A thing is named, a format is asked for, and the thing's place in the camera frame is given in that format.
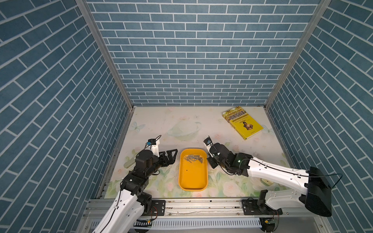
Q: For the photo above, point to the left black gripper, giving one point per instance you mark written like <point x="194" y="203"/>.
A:
<point x="170" y="160"/>

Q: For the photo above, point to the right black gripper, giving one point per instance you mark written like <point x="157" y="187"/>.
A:
<point x="210" y="161"/>

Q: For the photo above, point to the pile of silver screws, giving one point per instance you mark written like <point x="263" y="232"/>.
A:
<point x="193" y="158"/>

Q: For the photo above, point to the yellow plastic storage tray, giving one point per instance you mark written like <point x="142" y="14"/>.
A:
<point x="193" y="176"/>

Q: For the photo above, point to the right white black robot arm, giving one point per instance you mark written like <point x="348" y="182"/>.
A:
<point x="309" y="189"/>

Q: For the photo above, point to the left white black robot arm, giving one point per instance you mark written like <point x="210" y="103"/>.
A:
<point x="131" y="201"/>

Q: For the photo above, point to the yellow paperback book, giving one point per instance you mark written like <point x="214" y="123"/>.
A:
<point x="242" y="122"/>

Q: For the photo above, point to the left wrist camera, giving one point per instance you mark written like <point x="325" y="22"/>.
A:
<point x="153" y="144"/>

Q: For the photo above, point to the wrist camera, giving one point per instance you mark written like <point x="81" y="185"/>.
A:
<point x="153" y="144"/>
<point x="208" y="144"/>

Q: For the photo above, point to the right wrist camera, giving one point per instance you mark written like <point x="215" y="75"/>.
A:
<point x="208" y="144"/>

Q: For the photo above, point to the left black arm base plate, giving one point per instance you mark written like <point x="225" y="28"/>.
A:
<point x="154" y="208"/>

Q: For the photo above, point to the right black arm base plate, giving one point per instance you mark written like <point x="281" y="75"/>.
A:
<point x="252" y="207"/>

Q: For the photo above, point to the white slotted cable duct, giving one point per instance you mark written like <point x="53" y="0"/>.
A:
<point x="192" y="223"/>

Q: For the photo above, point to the aluminium mounting rail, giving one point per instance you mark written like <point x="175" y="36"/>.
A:
<point x="218" y="207"/>

